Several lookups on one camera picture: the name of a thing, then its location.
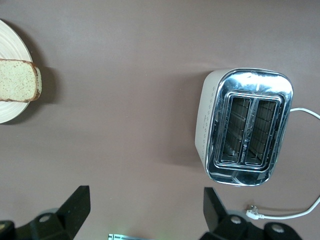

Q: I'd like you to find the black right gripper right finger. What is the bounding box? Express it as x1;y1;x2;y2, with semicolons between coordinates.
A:
202;186;310;240

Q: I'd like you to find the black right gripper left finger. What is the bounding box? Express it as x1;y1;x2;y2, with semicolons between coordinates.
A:
0;185;91;240

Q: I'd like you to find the slice of brown bread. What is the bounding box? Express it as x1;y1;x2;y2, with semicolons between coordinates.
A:
0;58;43;103

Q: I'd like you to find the round light wooden plate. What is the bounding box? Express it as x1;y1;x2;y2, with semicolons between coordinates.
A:
0;19;34;125

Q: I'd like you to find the cream and chrome toaster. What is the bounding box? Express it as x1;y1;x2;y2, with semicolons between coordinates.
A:
194;67;294;188

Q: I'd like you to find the white toaster power cable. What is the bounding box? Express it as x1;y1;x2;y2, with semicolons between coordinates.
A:
245;107;320;221

